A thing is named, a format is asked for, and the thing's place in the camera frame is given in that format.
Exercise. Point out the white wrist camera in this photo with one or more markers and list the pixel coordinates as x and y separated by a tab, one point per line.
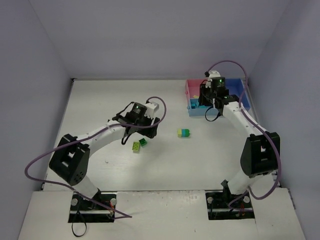
152	108
212	74

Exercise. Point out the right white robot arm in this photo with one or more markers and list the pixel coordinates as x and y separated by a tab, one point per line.
261	152

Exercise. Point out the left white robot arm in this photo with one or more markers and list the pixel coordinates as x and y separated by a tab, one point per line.
71	163

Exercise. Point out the three-colour lego stack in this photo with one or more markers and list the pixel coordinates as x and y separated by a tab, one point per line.
183	133

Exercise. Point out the light blue container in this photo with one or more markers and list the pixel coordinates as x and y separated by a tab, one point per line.
200	112

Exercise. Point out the yellow-green curved lego brick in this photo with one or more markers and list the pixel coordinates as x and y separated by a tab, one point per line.
136	147

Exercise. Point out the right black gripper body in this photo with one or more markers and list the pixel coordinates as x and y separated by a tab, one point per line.
203	97

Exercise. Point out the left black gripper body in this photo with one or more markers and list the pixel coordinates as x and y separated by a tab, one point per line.
152	127

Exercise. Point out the pink container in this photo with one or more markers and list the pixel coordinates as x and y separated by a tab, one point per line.
192	87

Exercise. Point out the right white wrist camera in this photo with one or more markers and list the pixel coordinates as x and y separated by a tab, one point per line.
212	74

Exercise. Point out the periwinkle blue container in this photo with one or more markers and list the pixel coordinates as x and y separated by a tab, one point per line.
236	87

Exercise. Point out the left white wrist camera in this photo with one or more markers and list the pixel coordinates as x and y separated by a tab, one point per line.
152	108

